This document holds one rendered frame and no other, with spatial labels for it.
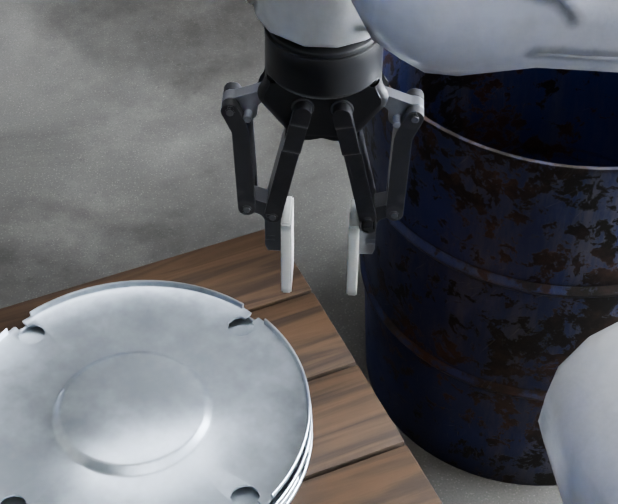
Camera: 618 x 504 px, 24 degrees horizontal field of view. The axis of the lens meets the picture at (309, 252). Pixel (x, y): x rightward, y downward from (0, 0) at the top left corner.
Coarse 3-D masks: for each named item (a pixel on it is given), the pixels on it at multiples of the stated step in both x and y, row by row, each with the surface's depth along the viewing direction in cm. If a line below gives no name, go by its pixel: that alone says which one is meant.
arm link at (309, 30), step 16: (256, 0) 88; (272, 0) 86; (288, 0) 85; (304, 0) 84; (320, 0) 84; (336, 0) 84; (256, 16) 89; (272, 16) 87; (288, 16) 86; (304, 16) 85; (320, 16) 85; (336, 16) 85; (352, 16) 85; (272, 32) 87; (288, 32) 87; (304, 32) 86; (320, 32) 86; (336, 32) 86; (352, 32) 86
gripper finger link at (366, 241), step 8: (384, 192) 101; (376, 200) 101; (384, 200) 101; (376, 208) 101; (384, 208) 101; (384, 216) 101; (376, 224) 102; (360, 232) 102; (360, 240) 103; (368, 240) 103; (360, 248) 104; (368, 248) 103
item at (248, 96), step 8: (240, 88) 95; (248, 88) 95; (256, 88) 94; (224, 96) 95; (232, 96) 95; (240, 96) 95; (248, 96) 95; (256, 96) 94; (240, 104) 95; (248, 104) 95; (256, 104) 95; (248, 112) 95; (256, 112) 95; (248, 120) 95
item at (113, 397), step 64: (64, 320) 126; (128, 320) 126; (192, 320) 126; (256, 320) 126; (0, 384) 121; (64, 384) 121; (128, 384) 120; (192, 384) 120; (256, 384) 121; (0, 448) 116; (64, 448) 116; (128, 448) 115; (192, 448) 116; (256, 448) 116
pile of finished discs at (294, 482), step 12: (240, 324) 127; (24, 336) 126; (36, 336) 126; (312, 432) 120; (300, 468) 115; (288, 480) 115; (300, 480) 116; (240, 492) 114; (252, 492) 114; (288, 492) 114
